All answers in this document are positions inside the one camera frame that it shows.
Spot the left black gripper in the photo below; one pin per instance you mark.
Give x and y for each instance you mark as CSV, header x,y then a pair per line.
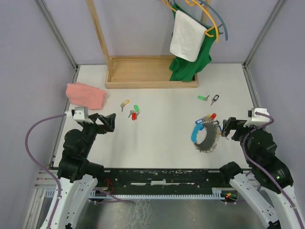
x,y
108,121

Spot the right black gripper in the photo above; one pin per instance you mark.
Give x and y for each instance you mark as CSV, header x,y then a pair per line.
x,y
232,123

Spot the metal keyring band blue handle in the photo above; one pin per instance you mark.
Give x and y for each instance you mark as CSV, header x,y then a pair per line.
x,y
205,136

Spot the red tag key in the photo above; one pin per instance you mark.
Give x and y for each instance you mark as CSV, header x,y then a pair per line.
x,y
132,115

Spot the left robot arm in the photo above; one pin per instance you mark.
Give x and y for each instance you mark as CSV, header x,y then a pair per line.
x,y
77,176

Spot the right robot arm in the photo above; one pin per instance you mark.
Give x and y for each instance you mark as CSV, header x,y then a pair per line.
x,y
271,173

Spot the yellow tag key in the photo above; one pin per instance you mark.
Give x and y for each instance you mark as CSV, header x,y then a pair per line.
x,y
123,104

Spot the green tag key left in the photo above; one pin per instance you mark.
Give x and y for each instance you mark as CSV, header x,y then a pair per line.
x,y
136,108

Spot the green tag key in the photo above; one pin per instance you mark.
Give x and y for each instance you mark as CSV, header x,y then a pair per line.
x,y
203,98
136,108

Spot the black tag key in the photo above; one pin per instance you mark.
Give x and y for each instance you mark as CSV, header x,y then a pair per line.
x,y
214,99

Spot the green tag key right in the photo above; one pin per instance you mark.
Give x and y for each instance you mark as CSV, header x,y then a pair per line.
x,y
203,98

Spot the pink folded cloth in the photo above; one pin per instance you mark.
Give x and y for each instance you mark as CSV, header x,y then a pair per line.
x,y
84,95

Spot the green shirt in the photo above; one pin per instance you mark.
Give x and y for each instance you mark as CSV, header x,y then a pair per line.
x,y
183,70

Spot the white towel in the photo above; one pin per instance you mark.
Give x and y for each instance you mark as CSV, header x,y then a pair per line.
x,y
188,36

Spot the grey-blue hanger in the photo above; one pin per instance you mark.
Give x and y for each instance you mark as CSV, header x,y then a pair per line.
x,y
205,6

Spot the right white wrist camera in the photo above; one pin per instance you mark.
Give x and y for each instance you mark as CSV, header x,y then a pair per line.
x,y
256,118

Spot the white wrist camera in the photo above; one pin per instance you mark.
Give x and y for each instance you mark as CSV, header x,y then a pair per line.
x,y
256,118
79,114

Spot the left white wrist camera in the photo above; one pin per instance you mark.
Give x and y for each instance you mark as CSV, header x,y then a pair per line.
x,y
79,114

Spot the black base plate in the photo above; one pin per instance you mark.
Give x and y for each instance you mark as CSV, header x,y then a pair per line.
x,y
161,181

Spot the wooden rack frame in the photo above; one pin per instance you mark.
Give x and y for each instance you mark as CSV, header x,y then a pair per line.
x,y
135,72

